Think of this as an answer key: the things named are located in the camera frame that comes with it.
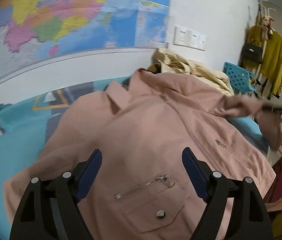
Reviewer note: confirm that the teal plastic basket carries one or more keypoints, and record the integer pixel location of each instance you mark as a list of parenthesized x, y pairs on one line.
[(241, 80)]

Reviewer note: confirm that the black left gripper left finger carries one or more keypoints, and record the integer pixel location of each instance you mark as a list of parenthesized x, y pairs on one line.
[(49, 208)]

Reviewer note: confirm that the colourful wall map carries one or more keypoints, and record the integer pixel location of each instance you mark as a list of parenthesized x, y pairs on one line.
[(36, 30)]

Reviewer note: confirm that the black handbag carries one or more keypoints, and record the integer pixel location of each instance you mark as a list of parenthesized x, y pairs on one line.
[(253, 51)]

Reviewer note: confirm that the cream yellow jacket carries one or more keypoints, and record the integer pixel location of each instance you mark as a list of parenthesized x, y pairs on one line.
[(167, 61)]

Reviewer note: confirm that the mustard yellow hanging coat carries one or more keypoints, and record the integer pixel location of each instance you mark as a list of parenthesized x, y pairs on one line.
[(271, 67)]

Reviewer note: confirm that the white wall switch panel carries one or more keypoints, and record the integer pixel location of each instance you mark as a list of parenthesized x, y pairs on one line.
[(189, 38)]

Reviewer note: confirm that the pink jacket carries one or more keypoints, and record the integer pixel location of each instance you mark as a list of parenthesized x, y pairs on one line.
[(142, 190)]

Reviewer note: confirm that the teal grey patterned bedsheet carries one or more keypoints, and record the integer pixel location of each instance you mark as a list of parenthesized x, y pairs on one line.
[(27, 126)]

